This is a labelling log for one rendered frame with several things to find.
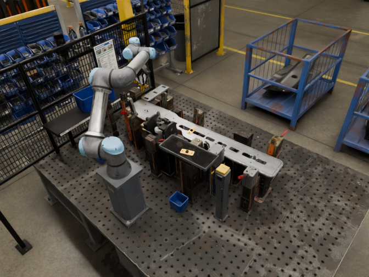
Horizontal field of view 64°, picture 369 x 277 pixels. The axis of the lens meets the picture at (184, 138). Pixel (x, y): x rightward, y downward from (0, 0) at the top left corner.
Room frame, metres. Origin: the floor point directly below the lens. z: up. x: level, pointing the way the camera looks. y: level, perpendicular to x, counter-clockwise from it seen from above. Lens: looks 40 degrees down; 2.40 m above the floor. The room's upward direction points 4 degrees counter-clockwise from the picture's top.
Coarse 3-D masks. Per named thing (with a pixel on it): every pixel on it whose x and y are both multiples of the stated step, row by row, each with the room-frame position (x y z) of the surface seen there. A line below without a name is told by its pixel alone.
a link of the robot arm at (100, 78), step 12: (96, 72) 1.61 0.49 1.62; (108, 72) 1.59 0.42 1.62; (96, 84) 1.55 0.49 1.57; (108, 84) 1.56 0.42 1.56; (96, 96) 1.52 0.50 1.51; (96, 108) 1.47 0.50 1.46; (96, 120) 1.42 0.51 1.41; (96, 132) 1.38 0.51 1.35; (84, 144) 1.33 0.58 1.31; (96, 144) 1.31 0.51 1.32; (96, 156) 1.28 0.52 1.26
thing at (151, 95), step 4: (156, 88) 2.45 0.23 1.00; (160, 88) 2.44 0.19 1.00; (164, 88) 2.44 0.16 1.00; (168, 88) 2.45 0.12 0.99; (152, 92) 2.38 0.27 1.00; (160, 92) 2.38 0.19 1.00; (144, 96) 2.33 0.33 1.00; (148, 96) 2.32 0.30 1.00; (152, 96) 2.32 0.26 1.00; (156, 96) 2.32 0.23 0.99; (148, 100) 2.26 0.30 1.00
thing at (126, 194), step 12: (132, 168) 1.32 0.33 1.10; (108, 180) 1.23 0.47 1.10; (120, 180) 1.22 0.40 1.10; (132, 180) 1.26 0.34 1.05; (108, 192) 1.28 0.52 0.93; (120, 192) 1.20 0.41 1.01; (132, 192) 1.24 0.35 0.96; (120, 204) 1.20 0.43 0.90; (132, 204) 1.23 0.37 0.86; (144, 204) 1.31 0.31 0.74; (120, 216) 1.23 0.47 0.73; (132, 216) 1.21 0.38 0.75
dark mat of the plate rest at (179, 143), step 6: (174, 138) 1.51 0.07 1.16; (162, 144) 1.46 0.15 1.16; (168, 144) 1.45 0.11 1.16; (174, 144) 1.45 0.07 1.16; (180, 144) 1.45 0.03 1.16; (186, 144) 1.44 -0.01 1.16; (174, 150) 1.39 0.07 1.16; (180, 150) 1.39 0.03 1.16; (192, 150) 1.38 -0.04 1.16; (198, 150) 1.38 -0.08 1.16; (186, 156) 1.33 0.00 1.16; (192, 156) 1.33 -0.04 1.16; (198, 156) 1.32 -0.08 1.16; (204, 156) 1.32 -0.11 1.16; (210, 156) 1.31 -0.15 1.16; (216, 156) 1.31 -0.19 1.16; (198, 162) 1.27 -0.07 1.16; (204, 162) 1.27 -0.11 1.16; (210, 162) 1.26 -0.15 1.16
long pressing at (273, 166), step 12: (144, 108) 2.13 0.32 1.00; (156, 108) 2.12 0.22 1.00; (144, 120) 1.96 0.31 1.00; (180, 120) 1.92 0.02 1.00; (192, 132) 1.76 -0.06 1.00; (204, 132) 1.75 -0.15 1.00; (228, 144) 1.60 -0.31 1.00; (240, 144) 1.59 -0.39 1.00; (228, 156) 1.47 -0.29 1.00; (240, 156) 1.46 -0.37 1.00; (252, 156) 1.46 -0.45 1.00; (264, 156) 1.45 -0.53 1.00; (264, 168) 1.34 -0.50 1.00; (276, 168) 1.33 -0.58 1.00
